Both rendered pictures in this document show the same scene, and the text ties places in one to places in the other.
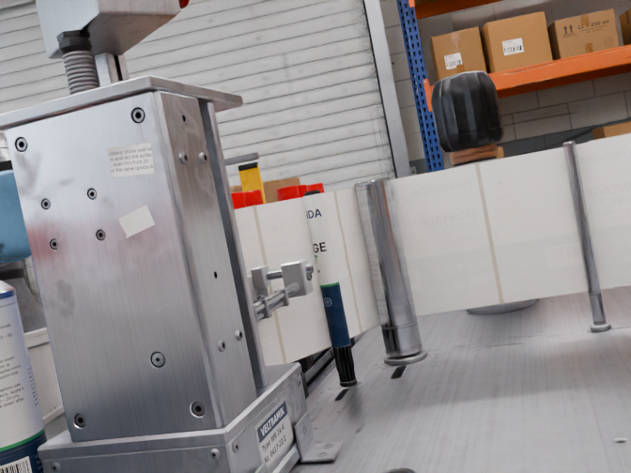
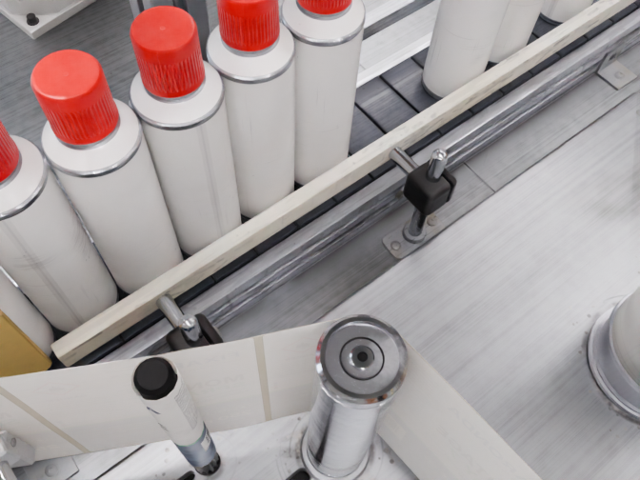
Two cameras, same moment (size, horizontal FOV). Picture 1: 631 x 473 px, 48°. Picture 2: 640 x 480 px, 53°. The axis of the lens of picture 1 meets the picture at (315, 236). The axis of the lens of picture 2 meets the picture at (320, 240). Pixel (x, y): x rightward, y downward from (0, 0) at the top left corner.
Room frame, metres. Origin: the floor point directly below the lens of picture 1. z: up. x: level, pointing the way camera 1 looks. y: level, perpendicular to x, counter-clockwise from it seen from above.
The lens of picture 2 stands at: (0.63, -0.09, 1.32)
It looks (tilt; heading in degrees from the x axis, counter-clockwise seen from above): 61 degrees down; 31
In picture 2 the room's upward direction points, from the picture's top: 5 degrees clockwise
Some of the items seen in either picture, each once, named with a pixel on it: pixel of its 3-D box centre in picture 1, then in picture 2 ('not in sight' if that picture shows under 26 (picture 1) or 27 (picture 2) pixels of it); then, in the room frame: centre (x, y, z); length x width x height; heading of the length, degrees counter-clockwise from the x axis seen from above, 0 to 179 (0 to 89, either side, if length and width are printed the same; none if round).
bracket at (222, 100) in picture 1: (129, 109); not in sight; (0.47, 0.11, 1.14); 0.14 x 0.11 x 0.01; 163
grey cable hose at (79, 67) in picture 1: (92, 129); not in sight; (0.78, 0.22, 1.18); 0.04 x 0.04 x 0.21
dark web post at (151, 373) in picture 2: (330, 288); (187, 430); (0.66, 0.00, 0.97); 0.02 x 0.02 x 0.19
